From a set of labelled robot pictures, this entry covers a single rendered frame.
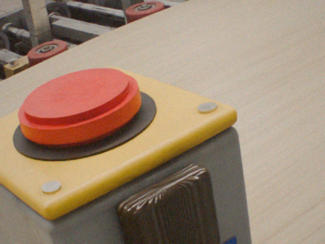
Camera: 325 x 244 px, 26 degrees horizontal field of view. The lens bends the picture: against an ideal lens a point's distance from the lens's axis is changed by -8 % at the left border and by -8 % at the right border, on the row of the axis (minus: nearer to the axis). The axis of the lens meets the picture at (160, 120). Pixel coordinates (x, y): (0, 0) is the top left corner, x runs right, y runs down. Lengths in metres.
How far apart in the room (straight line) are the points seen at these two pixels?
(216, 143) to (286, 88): 0.79
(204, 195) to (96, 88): 0.05
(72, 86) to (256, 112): 0.73
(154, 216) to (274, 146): 0.67
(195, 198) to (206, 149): 0.02
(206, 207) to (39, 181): 0.05
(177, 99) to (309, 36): 0.96
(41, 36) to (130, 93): 1.22
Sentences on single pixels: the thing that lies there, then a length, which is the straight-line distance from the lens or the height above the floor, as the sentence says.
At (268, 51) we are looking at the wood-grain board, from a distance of 1.14.
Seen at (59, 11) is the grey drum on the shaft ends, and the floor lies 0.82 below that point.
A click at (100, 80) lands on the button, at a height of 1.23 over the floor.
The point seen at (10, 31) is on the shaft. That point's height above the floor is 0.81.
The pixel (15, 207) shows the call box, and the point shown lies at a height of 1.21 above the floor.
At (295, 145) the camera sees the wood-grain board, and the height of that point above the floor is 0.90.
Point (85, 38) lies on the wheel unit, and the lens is 1.69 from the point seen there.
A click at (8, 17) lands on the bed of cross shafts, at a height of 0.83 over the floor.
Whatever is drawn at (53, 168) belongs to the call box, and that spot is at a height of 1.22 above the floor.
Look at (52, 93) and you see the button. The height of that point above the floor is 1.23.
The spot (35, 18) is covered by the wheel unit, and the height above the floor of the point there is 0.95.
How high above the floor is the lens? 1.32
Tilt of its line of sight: 25 degrees down
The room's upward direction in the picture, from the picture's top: 12 degrees counter-clockwise
